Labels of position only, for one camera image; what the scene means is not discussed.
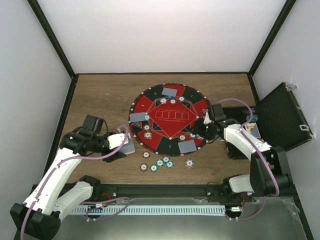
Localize blue backed card deck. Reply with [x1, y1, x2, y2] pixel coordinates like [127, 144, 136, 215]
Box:
[119, 137, 136, 155]

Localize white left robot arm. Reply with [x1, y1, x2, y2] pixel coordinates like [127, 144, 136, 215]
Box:
[10, 115, 129, 240]

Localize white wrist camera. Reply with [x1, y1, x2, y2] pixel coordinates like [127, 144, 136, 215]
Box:
[107, 133, 125, 150]
[203, 110, 212, 125]

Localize blue white chip seat two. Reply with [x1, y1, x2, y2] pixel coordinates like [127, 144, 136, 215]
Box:
[143, 131, 152, 139]

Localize light blue slotted cable duct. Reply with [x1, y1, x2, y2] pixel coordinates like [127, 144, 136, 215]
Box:
[70, 205, 226, 217]

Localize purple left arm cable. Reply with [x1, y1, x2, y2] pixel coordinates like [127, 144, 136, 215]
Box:
[19, 124, 131, 240]

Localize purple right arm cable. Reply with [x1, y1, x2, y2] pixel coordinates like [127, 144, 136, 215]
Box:
[214, 97, 281, 222]

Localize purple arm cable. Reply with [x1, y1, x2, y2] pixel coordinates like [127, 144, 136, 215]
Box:
[214, 97, 281, 222]
[19, 124, 131, 240]

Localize card deck in case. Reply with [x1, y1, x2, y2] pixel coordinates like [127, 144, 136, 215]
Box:
[245, 122, 261, 139]

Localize blue white poker chip stack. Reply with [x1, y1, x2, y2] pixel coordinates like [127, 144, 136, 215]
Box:
[185, 158, 195, 169]

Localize black enclosure frame post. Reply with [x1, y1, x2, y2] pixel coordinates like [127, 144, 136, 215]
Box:
[248, 0, 297, 78]
[27, 0, 76, 79]

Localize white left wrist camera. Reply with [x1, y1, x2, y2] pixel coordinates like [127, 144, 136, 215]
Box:
[107, 133, 125, 150]

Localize black enclosure frame post left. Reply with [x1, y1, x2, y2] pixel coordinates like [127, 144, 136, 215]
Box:
[27, 0, 76, 79]

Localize round red black poker mat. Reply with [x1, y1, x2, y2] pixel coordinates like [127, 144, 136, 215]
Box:
[128, 83, 211, 157]

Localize black poker chip case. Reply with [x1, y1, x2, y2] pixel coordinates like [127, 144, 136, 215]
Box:
[222, 82, 314, 160]

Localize teal 50 chip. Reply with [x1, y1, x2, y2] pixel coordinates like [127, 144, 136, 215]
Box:
[144, 114, 151, 121]

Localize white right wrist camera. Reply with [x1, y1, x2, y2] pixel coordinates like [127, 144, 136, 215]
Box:
[203, 110, 212, 125]

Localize red poker chip stack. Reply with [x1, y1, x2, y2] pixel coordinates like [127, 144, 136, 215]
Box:
[139, 163, 149, 172]

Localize red 100 chip off mat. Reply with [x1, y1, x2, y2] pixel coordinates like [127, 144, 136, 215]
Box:
[142, 151, 150, 159]

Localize blue card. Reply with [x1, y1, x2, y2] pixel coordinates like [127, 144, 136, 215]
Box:
[129, 112, 146, 123]
[161, 87, 178, 97]
[178, 139, 197, 154]

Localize black front mounting rail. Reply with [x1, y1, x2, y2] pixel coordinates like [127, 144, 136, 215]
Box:
[32, 183, 298, 203]

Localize black enclosure frame post right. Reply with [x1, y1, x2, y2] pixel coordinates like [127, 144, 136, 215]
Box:
[248, 0, 297, 78]

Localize teal chip row in case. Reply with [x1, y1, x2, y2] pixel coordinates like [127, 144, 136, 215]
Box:
[246, 114, 259, 123]

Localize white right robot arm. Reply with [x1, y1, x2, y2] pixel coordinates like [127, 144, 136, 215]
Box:
[191, 104, 293, 202]

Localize blue white chip top seat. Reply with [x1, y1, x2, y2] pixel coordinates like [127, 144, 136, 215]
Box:
[160, 98, 167, 105]

